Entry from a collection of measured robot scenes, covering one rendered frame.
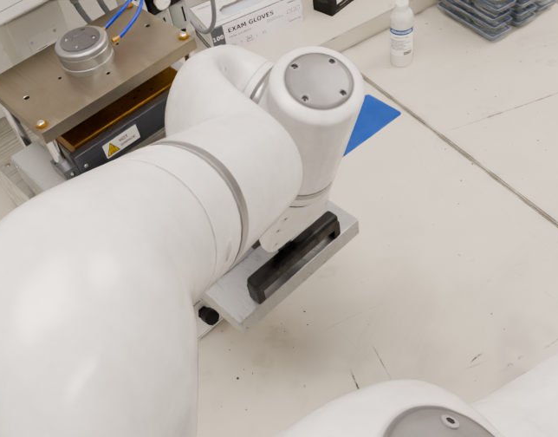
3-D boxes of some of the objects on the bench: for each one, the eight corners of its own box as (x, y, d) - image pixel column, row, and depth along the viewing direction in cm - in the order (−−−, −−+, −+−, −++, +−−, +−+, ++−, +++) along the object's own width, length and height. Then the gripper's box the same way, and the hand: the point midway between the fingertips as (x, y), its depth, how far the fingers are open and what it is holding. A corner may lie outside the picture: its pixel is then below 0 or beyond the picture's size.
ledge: (149, 58, 160) (144, 42, 157) (418, -67, 182) (418, -83, 179) (206, 120, 142) (202, 103, 138) (497, -28, 164) (500, -44, 161)
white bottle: (390, 54, 148) (390, -4, 137) (412, 54, 147) (414, -5, 136) (389, 68, 145) (388, 9, 134) (412, 68, 144) (413, 9, 133)
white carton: (195, 35, 156) (188, 7, 150) (280, 0, 161) (275, -29, 155) (216, 59, 148) (209, 30, 143) (304, 22, 153) (301, -7, 148)
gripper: (319, 110, 73) (296, 189, 90) (218, 186, 68) (214, 256, 84) (367, 154, 71) (335, 226, 88) (269, 237, 66) (254, 297, 82)
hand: (278, 234), depth 84 cm, fingers closed, pressing on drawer
